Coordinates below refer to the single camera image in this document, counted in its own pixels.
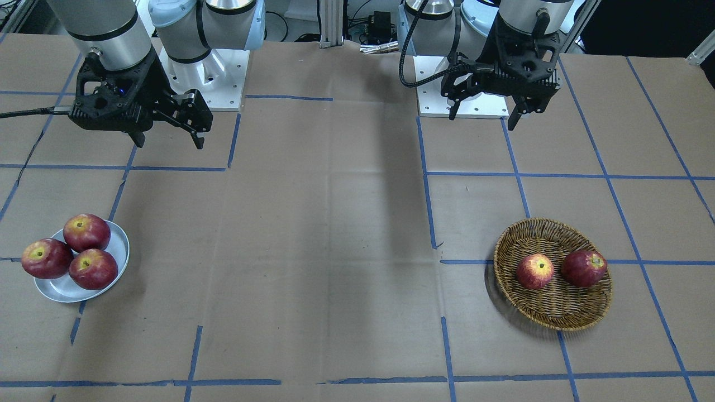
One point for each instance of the red apple plate back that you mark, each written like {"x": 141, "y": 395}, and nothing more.
{"x": 85, "y": 232}

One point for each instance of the dark red apple in basket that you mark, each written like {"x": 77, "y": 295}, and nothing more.
{"x": 584, "y": 268}

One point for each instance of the woven wicker basket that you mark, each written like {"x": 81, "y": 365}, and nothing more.
{"x": 559, "y": 305}

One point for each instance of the red yellow apple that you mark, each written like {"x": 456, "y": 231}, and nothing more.
{"x": 535, "y": 271}

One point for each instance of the light blue plate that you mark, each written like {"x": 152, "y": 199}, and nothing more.
{"x": 65, "y": 290}

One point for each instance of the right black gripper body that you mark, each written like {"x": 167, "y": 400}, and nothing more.
{"x": 149, "y": 84}

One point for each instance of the red apple plate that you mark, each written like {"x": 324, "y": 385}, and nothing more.
{"x": 47, "y": 258}
{"x": 93, "y": 269}
{"x": 85, "y": 232}

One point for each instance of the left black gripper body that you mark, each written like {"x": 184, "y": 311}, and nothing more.
{"x": 487, "y": 58}

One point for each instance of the aluminium frame post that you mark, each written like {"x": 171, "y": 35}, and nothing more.
{"x": 331, "y": 16}

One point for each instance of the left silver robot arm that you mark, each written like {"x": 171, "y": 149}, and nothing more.
{"x": 429, "y": 31}

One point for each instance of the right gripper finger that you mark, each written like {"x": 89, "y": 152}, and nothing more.
{"x": 137, "y": 134}
{"x": 190, "y": 112}

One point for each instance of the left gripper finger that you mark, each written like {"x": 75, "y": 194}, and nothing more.
{"x": 524, "y": 106}
{"x": 460, "y": 84}

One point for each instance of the red apple plate front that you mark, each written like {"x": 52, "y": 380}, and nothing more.
{"x": 93, "y": 269}

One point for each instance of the red apple plate outer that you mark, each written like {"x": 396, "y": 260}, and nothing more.
{"x": 47, "y": 258}

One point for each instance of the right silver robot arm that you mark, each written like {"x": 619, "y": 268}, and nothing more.
{"x": 188, "y": 30}

